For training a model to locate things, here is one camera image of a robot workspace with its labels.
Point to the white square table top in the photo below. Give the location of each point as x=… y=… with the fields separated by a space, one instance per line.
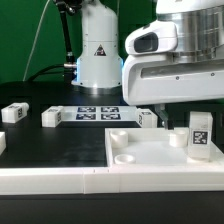
x=153 y=147

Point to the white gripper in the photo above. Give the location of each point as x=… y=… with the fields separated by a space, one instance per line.
x=156 y=79

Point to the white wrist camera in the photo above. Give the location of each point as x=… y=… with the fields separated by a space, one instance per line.
x=155 y=37

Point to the white U-shaped obstacle fence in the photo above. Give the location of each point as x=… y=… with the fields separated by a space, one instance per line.
x=57 y=162

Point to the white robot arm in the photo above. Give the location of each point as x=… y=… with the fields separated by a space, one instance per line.
x=178 y=57

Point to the white sheet with markers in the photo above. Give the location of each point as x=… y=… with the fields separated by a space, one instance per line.
x=94 y=113

